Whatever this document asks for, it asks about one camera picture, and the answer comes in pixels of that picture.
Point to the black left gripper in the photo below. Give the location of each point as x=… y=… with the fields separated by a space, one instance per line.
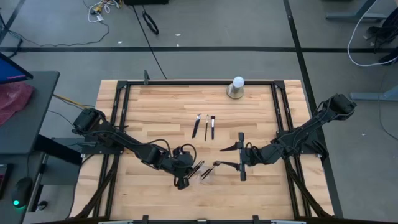
x=182 y=165

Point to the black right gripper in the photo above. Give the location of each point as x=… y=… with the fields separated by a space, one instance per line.
x=242 y=155

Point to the thin black makeup brush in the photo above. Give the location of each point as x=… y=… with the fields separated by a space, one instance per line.
x=194 y=169
x=207 y=172
x=196 y=126
x=206 y=127
x=197 y=170

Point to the black flat-tip makeup brush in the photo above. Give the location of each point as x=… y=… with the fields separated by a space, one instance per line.
x=212 y=127

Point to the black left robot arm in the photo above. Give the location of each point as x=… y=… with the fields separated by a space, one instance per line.
x=124 y=141

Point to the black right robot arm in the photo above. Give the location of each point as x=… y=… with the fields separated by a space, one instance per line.
x=295 y=140

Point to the clear acrylic organizer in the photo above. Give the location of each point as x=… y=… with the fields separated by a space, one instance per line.
x=214 y=181

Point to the black table clamp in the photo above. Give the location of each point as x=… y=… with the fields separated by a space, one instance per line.
x=145 y=219
x=256 y=219

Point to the white bulb metal-base lamp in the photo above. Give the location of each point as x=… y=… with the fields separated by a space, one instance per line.
x=236 y=88

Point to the silver aluminium bar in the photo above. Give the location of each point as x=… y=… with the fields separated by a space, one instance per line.
x=287 y=222
x=115 y=222

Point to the grey desk foot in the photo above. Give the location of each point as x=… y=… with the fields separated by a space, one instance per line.
x=354 y=16
x=373 y=96

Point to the black computer mouse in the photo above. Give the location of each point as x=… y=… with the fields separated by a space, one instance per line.
x=22 y=189

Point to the dark office desk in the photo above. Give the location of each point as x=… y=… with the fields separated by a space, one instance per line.
x=28 y=124

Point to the computer monitor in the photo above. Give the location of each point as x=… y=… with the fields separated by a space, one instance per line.
x=12 y=70

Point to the black aluminium table frame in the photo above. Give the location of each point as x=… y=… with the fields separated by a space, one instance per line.
x=202 y=82

